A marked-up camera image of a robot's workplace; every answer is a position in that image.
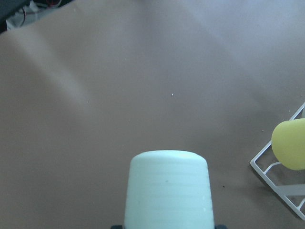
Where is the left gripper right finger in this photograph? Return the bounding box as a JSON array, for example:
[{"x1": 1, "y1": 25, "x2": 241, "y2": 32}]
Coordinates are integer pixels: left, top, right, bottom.
[{"x1": 214, "y1": 224, "x2": 228, "y2": 229}]

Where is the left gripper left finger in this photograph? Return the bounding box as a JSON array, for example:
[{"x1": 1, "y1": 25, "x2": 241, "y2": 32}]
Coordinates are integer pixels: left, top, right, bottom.
[{"x1": 111, "y1": 225, "x2": 123, "y2": 229}]

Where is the mint green cup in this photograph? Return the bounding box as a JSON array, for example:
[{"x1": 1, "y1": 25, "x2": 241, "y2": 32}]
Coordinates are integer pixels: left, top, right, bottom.
[{"x1": 123, "y1": 150, "x2": 214, "y2": 229}]

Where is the yellow cup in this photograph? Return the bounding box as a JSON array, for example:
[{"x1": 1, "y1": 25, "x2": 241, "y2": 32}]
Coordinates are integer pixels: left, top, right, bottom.
[{"x1": 271, "y1": 118, "x2": 305, "y2": 171}]

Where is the white wire cup rack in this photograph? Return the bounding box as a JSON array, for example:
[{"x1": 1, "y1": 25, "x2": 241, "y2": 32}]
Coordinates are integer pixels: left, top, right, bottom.
[{"x1": 250, "y1": 104, "x2": 305, "y2": 220}]

